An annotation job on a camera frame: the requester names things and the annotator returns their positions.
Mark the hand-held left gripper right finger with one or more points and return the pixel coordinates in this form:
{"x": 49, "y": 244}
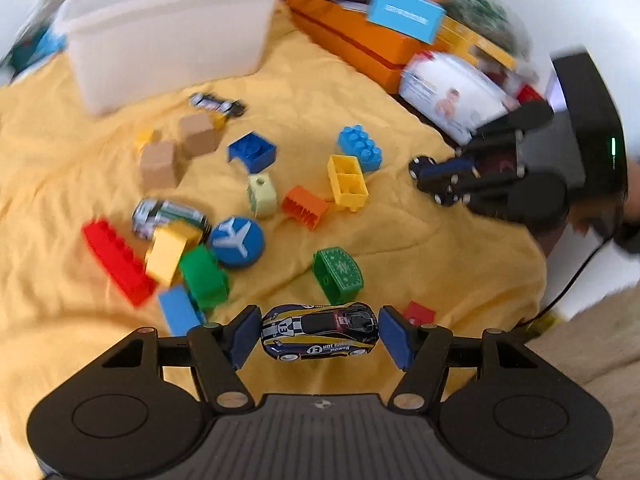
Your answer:
{"x": 395, "y": 340}

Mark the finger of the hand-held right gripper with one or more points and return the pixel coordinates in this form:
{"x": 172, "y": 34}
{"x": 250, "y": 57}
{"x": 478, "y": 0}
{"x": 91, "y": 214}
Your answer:
{"x": 505, "y": 127}
{"x": 450, "y": 172}

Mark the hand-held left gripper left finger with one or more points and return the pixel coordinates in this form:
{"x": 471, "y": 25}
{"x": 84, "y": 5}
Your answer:
{"x": 245, "y": 337}

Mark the small red building block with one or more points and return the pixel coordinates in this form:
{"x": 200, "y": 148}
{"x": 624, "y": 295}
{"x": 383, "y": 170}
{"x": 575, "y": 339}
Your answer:
{"x": 419, "y": 313}

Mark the light blue plain block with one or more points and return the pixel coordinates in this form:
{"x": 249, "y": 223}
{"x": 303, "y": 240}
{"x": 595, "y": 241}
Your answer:
{"x": 177, "y": 310}

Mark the yellow and black toy car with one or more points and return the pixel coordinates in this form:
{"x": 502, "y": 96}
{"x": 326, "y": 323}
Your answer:
{"x": 320, "y": 330}

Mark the green printed building block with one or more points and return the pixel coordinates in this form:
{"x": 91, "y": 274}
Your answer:
{"x": 340, "y": 272}

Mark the light blue studded block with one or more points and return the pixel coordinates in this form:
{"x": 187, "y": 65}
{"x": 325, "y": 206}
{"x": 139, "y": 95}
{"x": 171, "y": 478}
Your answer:
{"x": 361, "y": 147}

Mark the orange building block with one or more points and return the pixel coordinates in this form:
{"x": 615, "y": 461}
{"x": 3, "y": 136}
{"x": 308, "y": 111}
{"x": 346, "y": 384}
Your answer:
{"x": 305, "y": 206}

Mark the dark blue building block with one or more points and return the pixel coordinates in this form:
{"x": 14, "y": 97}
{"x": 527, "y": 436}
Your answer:
{"x": 252, "y": 150}

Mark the white plastic bin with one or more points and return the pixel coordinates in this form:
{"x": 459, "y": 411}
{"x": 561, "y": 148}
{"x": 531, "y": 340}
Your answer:
{"x": 165, "y": 35}

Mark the white wet wipes pack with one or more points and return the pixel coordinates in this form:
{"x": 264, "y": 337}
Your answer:
{"x": 450, "y": 92}

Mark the yellow cloth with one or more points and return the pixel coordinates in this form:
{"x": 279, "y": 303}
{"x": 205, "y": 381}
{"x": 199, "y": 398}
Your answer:
{"x": 400, "y": 240}

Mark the yellow box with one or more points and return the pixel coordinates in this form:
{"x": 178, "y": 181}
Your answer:
{"x": 475, "y": 40}

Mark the blue airplane disc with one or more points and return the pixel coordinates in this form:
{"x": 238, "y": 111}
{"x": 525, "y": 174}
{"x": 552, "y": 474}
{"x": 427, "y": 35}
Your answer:
{"x": 236, "y": 242}

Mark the yellow hollow building block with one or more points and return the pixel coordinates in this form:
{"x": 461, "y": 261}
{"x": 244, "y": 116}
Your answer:
{"x": 346, "y": 180}

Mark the pale green building block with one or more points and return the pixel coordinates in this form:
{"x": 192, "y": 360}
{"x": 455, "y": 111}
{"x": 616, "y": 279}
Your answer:
{"x": 262, "y": 195}

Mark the long red building block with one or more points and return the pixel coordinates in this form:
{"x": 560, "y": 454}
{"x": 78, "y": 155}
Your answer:
{"x": 117, "y": 262}

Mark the silver and green toy car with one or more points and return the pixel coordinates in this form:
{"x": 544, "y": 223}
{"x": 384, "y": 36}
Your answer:
{"x": 160, "y": 212}

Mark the blue cardboard box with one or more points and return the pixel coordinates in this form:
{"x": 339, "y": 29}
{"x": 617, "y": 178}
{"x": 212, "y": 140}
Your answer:
{"x": 405, "y": 10}

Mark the orange box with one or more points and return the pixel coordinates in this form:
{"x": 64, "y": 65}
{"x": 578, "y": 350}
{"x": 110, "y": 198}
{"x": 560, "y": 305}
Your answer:
{"x": 350, "y": 30}

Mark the brown wooden cube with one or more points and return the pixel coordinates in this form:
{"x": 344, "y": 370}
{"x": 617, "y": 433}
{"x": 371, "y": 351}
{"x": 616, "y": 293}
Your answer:
{"x": 198, "y": 134}
{"x": 159, "y": 164}

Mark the small yellow block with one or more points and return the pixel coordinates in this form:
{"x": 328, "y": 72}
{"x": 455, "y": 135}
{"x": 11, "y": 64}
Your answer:
{"x": 146, "y": 138}

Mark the black and white toy car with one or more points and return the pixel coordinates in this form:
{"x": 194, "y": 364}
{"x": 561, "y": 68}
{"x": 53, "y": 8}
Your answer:
{"x": 216, "y": 102}

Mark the teal box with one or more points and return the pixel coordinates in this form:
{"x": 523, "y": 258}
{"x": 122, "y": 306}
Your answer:
{"x": 35, "y": 50}

